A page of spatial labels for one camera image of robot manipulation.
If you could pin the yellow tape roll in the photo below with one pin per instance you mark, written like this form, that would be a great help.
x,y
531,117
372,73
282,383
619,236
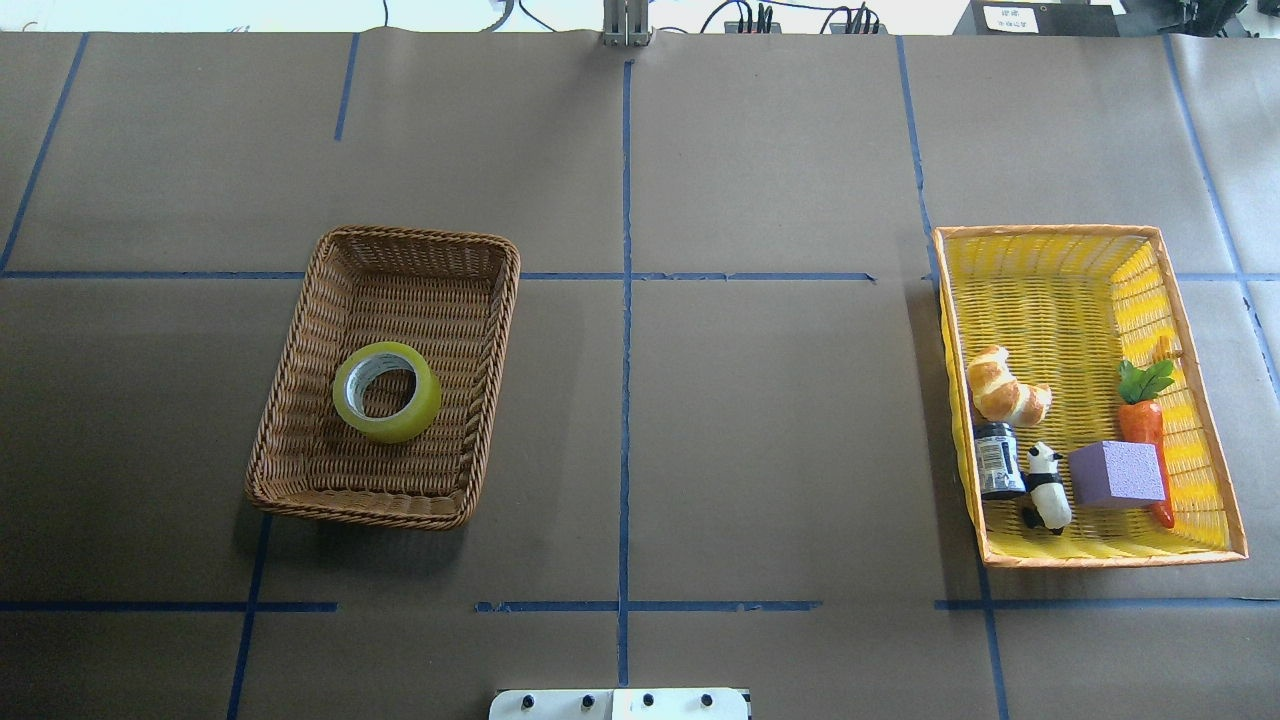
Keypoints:
x,y
356,374

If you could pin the brown wicker basket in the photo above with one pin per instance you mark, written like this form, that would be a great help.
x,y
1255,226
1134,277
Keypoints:
x,y
449,296

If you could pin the yellow plastic basket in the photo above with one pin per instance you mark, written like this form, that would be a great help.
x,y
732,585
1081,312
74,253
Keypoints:
x,y
1069,303

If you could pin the orange black connector block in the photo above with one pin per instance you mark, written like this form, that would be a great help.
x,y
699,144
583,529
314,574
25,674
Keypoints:
x,y
757,19

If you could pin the toy croissant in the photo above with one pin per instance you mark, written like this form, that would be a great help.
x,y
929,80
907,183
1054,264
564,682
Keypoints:
x,y
998,395

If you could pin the small dark can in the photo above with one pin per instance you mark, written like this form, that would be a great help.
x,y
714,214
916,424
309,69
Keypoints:
x,y
996,455

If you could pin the black box with label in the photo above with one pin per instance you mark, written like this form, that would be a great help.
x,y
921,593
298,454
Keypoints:
x,y
1037,18

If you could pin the purple foam block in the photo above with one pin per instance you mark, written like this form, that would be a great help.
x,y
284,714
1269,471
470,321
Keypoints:
x,y
1117,475

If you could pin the toy carrot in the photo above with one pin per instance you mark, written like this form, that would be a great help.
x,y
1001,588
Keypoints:
x,y
1141,420

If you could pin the aluminium frame post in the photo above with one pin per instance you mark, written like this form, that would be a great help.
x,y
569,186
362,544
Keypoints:
x,y
626,23

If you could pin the white pillar mount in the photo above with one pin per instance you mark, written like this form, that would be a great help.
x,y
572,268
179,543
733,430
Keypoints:
x,y
623,703

